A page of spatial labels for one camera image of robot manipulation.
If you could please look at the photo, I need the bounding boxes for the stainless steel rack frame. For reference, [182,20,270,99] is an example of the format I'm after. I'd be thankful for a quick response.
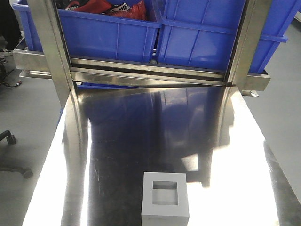
[13,0,271,105]

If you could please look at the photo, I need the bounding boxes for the blue plastic bin right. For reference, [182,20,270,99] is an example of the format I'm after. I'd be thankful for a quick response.
[154,0,301,73]

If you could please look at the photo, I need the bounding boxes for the red packaged items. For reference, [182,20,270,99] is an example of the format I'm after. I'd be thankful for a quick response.
[55,0,147,21]

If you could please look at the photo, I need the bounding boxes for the gray hollow cube base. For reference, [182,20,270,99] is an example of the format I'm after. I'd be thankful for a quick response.
[141,172,190,226]

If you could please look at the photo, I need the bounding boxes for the black office chair base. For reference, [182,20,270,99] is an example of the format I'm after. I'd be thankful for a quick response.
[0,130,33,179]

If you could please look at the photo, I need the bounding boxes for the blue bin with red items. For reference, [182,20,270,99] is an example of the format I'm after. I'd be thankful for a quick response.
[12,0,162,63]

